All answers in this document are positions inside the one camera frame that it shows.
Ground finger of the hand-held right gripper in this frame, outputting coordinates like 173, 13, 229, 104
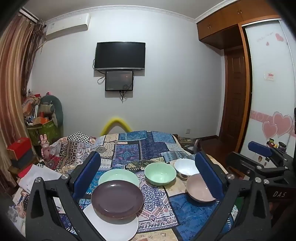
225, 152, 288, 184
247, 141, 290, 167

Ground small black monitor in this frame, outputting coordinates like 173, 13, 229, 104
105, 70, 134, 91

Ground dark wooden door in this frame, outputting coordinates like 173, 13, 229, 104
223, 45, 247, 139

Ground white air conditioner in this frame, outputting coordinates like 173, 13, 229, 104
45, 13, 90, 42

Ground grey patterned bag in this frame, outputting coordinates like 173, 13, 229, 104
177, 137, 197, 149

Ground white curtain rail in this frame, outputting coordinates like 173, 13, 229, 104
20, 8, 38, 24

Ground grey box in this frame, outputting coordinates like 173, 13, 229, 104
10, 148, 38, 169

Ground pink gold striped curtain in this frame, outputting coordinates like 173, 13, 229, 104
0, 15, 35, 186

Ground green bag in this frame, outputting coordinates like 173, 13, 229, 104
28, 119, 59, 146

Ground pile of cardboard clutter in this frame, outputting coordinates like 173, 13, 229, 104
22, 91, 56, 127

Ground white heart print sliding door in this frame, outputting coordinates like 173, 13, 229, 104
242, 19, 296, 163

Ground white bowl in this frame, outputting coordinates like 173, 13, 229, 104
174, 159, 200, 179

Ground white plate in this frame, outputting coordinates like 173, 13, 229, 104
83, 204, 139, 241

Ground grey curved pillow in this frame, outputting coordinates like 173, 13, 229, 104
42, 95, 63, 132

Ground white paper sheets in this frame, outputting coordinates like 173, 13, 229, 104
18, 163, 63, 193

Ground patchwork blanket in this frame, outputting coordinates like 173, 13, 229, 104
7, 131, 238, 241

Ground light green plate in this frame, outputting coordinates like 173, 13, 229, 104
98, 169, 140, 189

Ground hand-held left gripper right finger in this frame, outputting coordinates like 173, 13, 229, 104
185, 152, 272, 241

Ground pink bowl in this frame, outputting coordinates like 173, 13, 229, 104
186, 173, 219, 203

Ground black wall television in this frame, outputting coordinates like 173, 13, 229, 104
94, 42, 146, 70

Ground brown patterned curtain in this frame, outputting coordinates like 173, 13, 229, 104
22, 20, 46, 98

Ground wooden overhead cabinet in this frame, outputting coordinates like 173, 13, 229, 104
196, 0, 287, 49

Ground pink rabbit toy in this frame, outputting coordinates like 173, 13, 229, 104
40, 134, 50, 160

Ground orange wooden wardrobe frame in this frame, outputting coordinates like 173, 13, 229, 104
217, 23, 253, 154

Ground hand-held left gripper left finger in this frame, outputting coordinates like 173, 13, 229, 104
25, 151, 109, 241

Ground light green bowl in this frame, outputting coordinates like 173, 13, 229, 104
144, 162, 177, 186

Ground red box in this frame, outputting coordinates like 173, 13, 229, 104
6, 137, 32, 155

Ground purple plate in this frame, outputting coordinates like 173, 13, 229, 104
91, 180, 144, 219

